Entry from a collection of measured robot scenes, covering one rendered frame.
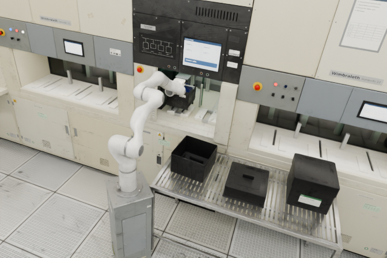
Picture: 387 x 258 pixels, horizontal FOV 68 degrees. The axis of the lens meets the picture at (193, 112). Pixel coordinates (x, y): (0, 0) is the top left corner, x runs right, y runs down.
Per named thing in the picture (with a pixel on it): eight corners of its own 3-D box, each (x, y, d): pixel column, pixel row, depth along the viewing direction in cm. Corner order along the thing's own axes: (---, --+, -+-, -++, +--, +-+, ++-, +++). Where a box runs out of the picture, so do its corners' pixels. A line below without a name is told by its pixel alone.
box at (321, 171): (285, 204, 202) (294, 177, 189) (285, 177, 226) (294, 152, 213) (327, 216, 196) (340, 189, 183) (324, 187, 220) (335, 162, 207)
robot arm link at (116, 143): (131, 175, 188) (129, 146, 175) (106, 167, 192) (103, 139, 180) (139, 164, 198) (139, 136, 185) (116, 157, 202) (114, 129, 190)
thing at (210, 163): (185, 151, 244) (186, 135, 235) (215, 162, 235) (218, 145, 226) (169, 170, 222) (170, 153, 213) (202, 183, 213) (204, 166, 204)
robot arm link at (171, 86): (178, 78, 214) (187, 87, 244) (158, 74, 218) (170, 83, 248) (175, 89, 214) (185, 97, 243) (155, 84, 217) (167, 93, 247)
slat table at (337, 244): (148, 251, 245) (149, 186, 206) (175, 201, 294) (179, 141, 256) (307, 312, 213) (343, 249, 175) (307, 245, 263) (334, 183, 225)
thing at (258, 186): (222, 196, 203) (224, 182, 197) (230, 170, 228) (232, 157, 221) (264, 208, 197) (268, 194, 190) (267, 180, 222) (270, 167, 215)
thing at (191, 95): (164, 108, 272) (166, 77, 256) (173, 99, 289) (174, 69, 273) (189, 114, 266) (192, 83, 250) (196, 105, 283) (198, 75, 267)
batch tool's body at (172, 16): (133, 189, 303) (128, -9, 204) (169, 141, 381) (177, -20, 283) (213, 216, 282) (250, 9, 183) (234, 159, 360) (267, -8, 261)
